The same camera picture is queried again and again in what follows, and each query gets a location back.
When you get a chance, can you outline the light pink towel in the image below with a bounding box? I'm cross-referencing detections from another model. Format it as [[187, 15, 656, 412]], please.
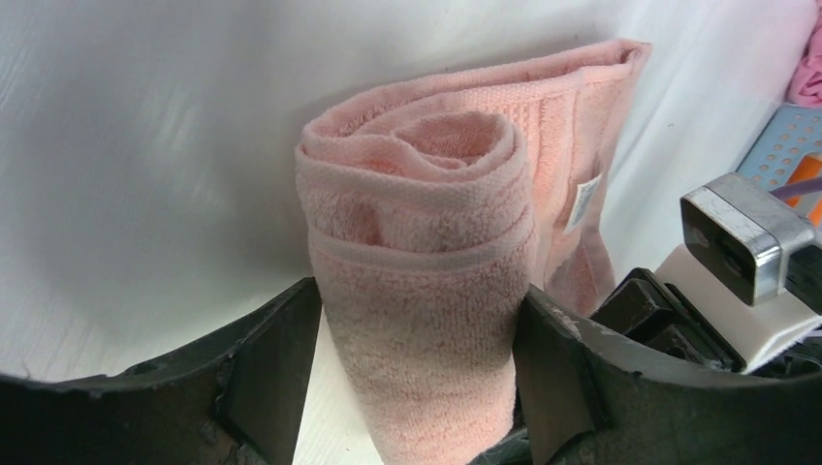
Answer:
[[296, 39, 651, 464]]

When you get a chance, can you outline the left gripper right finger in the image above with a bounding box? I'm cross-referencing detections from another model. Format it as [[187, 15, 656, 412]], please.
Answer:
[[514, 288, 821, 464]]

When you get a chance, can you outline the pink crumpled towel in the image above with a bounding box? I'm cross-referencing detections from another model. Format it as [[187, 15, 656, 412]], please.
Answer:
[[786, 15, 821, 109]]

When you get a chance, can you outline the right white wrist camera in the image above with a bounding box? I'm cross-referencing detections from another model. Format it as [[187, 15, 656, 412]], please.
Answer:
[[656, 172, 821, 374]]

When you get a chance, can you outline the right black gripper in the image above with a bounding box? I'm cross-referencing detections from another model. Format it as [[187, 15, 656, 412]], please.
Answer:
[[591, 267, 746, 373]]

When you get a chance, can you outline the blue plastic basket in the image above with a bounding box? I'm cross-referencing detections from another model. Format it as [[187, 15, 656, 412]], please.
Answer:
[[737, 104, 821, 190]]

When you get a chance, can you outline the orange cartoon towel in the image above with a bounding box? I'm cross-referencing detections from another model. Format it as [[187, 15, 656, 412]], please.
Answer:
[[784, 152, 822, 227]]

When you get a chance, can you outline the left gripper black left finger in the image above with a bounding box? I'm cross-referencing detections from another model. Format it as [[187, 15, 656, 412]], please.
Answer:
[[1, 278, 322, 464]]

